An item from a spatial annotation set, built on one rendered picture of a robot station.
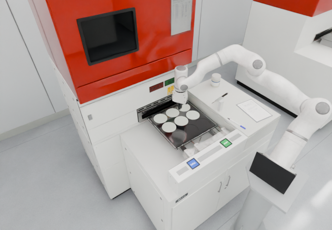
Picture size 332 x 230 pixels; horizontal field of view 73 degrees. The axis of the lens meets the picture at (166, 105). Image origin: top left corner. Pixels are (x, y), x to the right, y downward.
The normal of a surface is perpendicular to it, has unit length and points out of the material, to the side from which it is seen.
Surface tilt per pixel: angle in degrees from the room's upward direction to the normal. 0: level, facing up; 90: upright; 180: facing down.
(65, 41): 90
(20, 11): 90
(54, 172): 0
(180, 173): 0
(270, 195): 0
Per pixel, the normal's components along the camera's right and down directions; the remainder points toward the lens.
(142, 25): 0.57, 0.52
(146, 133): -0.01, -0.76
